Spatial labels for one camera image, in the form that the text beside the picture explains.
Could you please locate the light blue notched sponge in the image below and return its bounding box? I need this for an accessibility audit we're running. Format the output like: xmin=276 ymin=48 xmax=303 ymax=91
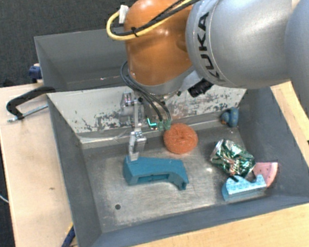
xmin=219 ymin=171 xmax=270 ymax=204

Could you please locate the orange mesh scouring pad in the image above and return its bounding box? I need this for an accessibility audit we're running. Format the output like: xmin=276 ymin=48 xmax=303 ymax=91
xmin=161 ymin=120 xmax=201 ymax=157

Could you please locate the small blue toy figure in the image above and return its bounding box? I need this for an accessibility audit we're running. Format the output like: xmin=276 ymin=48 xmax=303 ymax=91
xmin=218 ymin=106 xmax=242 ymax=130

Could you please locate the teal curved plastic block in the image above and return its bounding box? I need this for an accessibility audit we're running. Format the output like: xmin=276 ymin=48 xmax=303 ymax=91
xmin=120 ymin=145 xmax=191 ymax=200

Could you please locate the crumpled green foil packet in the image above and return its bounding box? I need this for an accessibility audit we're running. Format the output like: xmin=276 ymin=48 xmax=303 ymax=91
xmin=206 ymin=134 xmax=259 ymax=184

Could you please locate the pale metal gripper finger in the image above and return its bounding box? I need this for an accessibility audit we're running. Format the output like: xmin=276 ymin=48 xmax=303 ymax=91
xmin=131 ymin=130 xmax=150 ymax=157
xmin=125 ymin=131 xmax=145 ymax=162

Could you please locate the pink wedge sponge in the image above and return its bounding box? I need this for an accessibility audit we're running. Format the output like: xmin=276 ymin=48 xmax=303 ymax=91
xmin=250 ymin=158 xmax=283 ymax=190

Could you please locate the grey metal bin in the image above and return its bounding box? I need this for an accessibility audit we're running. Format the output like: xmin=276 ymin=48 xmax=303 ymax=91
xmin=33 ymin=0 xmax=309 ymax=247

